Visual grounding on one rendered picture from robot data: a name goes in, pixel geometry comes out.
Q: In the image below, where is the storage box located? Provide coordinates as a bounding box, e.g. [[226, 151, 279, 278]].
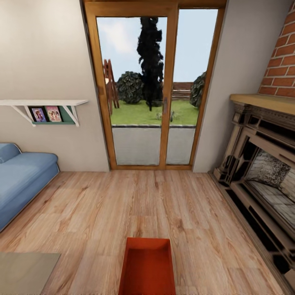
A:
[[118, 238, 176, 295]]

